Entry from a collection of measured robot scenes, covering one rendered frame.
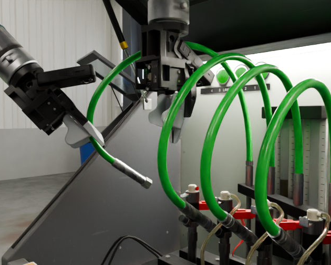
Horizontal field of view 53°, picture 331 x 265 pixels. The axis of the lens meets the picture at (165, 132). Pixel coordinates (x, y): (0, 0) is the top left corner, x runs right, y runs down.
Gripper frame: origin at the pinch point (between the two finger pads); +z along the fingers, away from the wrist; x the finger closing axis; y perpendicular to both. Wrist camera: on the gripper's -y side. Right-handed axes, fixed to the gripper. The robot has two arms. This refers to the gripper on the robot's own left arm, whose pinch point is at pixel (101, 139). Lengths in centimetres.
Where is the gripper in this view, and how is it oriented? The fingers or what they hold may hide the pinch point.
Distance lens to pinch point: 68.7
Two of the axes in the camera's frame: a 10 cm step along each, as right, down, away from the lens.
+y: -7.0, 6.8, -2.0
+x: 1.1, -1.7, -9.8
